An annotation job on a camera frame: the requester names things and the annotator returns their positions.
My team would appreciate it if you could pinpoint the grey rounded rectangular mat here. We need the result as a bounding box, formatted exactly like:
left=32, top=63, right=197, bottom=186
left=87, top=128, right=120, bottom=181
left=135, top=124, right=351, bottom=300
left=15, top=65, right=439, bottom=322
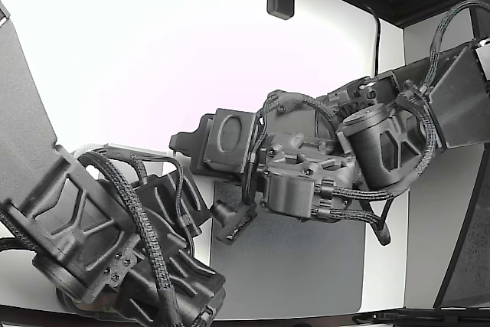
left=209, top=179, right=367, bottom=313

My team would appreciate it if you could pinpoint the dark speckled side panel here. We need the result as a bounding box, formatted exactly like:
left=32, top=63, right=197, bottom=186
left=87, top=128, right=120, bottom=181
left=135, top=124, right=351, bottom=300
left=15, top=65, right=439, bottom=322
left=446, top=173, right=490, bottom=309

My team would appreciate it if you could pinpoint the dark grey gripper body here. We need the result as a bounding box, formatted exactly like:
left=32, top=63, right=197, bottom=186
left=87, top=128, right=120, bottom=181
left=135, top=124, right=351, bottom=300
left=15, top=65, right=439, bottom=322
left=190, top=107, right=258, bottom=183

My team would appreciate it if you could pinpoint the black wrist camera with ring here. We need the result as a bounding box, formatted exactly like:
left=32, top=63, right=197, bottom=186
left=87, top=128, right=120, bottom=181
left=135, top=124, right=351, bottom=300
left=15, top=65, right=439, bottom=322
left=212, top=198, right=257, bottom=247

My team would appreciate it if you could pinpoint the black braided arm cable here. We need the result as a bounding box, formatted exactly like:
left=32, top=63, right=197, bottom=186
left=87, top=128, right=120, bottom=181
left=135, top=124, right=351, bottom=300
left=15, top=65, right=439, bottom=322
left=74, top=150, right=181, bottom=327
left=0, top=210, right=39, bottom=257
left=315, top=0, right=490, bottom=224

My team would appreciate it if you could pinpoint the smooth black loop cable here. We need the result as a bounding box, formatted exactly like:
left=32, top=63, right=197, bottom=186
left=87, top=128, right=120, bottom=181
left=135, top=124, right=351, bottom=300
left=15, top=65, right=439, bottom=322
left=365, top=188, right=392, bottom=247

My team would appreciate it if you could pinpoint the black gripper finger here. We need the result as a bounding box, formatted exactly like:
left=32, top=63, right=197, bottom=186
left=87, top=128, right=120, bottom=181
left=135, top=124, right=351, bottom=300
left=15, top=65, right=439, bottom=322
left=170, top=131, right=202, bottom=146
left=171, top=144, right=201, bottom=159

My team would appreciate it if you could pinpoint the black diagonal strut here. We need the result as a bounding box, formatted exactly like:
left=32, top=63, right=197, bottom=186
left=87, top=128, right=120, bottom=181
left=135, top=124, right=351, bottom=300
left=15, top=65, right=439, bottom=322
left=433, top=139, right=490, bottom=309

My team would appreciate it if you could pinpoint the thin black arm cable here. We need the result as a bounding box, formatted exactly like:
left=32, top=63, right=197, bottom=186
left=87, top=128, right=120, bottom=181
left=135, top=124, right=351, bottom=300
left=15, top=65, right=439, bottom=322
left=143, top=156, right=201, bottom=257

